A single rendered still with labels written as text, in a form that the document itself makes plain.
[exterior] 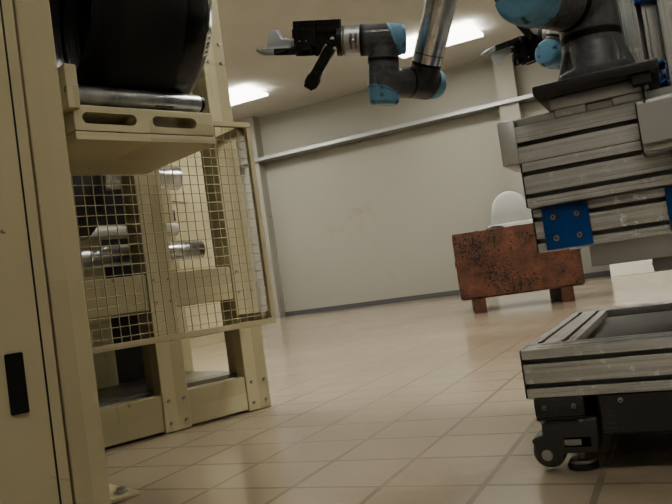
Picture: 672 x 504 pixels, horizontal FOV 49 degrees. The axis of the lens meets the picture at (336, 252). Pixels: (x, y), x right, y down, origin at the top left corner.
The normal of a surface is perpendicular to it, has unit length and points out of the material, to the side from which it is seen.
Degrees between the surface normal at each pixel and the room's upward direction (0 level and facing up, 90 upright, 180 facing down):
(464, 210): 90
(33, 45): 90
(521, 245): 90
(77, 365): 90
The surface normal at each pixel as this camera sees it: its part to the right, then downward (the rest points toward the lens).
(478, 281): -0.15, -0.03
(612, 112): -0.43, 0.02
